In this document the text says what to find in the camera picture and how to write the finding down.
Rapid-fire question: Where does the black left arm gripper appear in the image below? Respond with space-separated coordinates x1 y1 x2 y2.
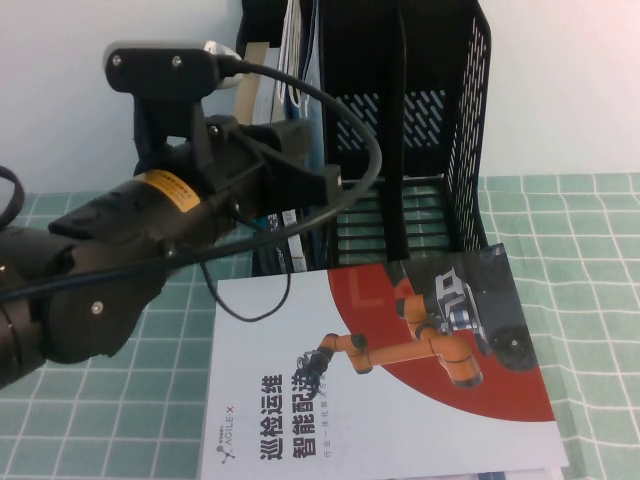
192 114 344 226

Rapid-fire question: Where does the blue industrial robot brochure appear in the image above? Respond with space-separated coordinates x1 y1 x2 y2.
287 0 331 274

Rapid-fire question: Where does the cyan spine book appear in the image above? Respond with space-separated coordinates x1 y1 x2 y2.
234 42 269 127

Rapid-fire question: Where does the white spine book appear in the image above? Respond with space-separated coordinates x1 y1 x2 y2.
272 94 309 274

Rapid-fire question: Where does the black plastic book holder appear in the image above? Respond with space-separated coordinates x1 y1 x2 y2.
237 0 496 277

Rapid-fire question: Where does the green checkered tablecloth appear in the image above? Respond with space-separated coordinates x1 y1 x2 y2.
0 172 640 480

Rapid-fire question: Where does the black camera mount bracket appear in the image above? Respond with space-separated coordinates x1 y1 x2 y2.
130 87 211 176

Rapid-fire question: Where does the thin black cable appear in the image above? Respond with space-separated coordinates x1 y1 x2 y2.
199 212 294 324

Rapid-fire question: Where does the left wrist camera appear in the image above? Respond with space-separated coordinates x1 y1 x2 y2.
102 39 246 94

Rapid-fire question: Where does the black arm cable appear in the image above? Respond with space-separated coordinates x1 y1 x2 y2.
0 167 27 234

